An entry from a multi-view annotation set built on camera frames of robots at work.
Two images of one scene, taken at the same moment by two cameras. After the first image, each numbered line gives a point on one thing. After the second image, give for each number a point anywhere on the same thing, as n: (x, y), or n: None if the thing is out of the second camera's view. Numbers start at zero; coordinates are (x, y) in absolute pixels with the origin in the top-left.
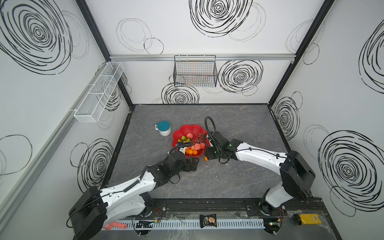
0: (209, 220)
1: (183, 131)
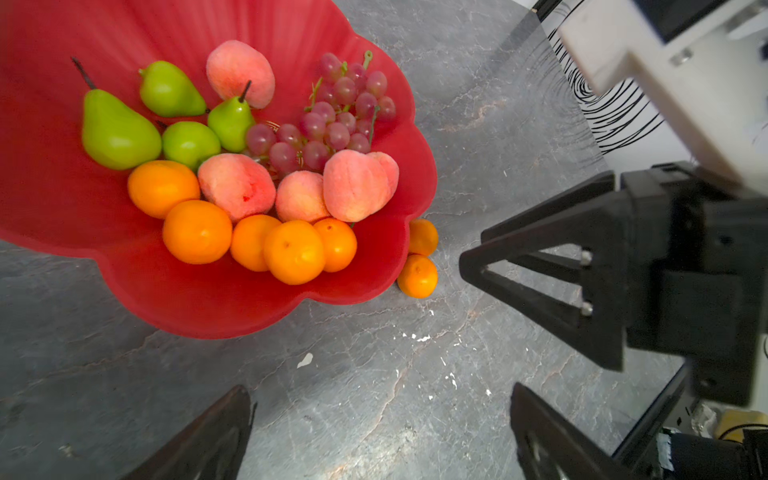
0: None
1: (56, 199)
